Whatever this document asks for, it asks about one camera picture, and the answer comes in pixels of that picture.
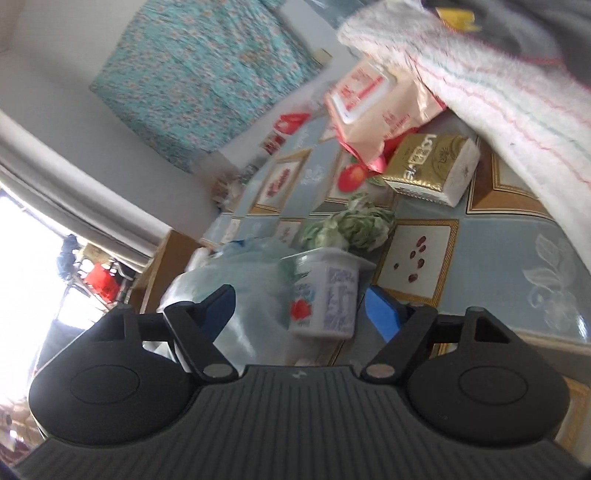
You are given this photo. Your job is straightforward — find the peach wet wipes pack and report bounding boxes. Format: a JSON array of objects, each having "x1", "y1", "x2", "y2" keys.
[{"x1": 324, "y1": 58, "x2": 448, "y2": 174}]

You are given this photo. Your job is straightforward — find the teal floral wall cloth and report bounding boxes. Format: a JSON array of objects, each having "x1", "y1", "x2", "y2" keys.
[{"x1": 90, "y1": 0, "x2": 324, "y2": 174}]

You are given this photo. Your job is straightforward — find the gold tissue pack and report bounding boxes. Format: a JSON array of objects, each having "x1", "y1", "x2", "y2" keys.
[{"x1": 382, "y1": 134, "x2": 482, "y2": 206}]

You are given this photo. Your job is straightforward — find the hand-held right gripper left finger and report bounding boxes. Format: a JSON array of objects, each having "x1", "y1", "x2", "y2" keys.
[{"x1": 90, "y1": 284, "x2": 241, "y2": 383}]

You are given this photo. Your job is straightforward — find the brown cardboard box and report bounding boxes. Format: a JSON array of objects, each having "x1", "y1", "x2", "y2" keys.
[{"x1": 129, "y1": 230, "x2": 204, "y2": 315}]

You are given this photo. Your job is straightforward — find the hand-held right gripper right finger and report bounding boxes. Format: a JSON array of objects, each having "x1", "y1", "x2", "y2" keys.
[{"x1": 360, "y1": 285, "x2": 513, "y2": 383}]

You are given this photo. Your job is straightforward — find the white strawberry print cup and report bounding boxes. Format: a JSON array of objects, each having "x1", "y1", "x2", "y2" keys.
[{"x1": 279, "y1": 247, "x2": 377, "y2": 340}]

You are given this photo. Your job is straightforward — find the white stitched quilt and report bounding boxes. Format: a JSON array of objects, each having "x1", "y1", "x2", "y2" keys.
[{"x1": 337, "y1": 0, "x2": 591, "y2": 287}]

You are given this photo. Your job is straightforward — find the white printed plastic bag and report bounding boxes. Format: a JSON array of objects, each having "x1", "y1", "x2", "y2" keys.
[{"x1": 159, "y1": 237, "x2": 301, "y2": 370}]

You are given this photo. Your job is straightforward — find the grey quilt yellow patches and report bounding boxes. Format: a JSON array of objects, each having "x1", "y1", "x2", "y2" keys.
[{"x1": 422, "y1": 0, "x2": 591, "y2": 88}]

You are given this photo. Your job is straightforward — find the red plastic container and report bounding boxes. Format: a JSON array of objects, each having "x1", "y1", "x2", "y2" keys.
[{"x1": 85, "y1": 262, "x2": 122, "y2": 301}]

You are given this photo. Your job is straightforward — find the white curtain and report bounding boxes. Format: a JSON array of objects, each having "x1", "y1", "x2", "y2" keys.
[{"x1": 0, "y1": 108, "x2": 174, "y2": 259}]

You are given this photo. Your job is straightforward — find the red plastic bag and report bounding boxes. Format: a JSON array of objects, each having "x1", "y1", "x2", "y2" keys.
[{"x1": 274, "y1": 112, "x2": 310, "y2": 136}]

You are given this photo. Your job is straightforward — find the pomegranate print tablecloth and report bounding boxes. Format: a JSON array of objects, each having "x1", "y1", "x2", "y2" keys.
[{"x1": 198, "y1": 115, "x2": 591, "y2": 435}]

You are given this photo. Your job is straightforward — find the green white crumpled cloth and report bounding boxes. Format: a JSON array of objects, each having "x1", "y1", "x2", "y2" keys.
[{"x1": 300, "y1": 194, "x2": 397, "y2": 252}]

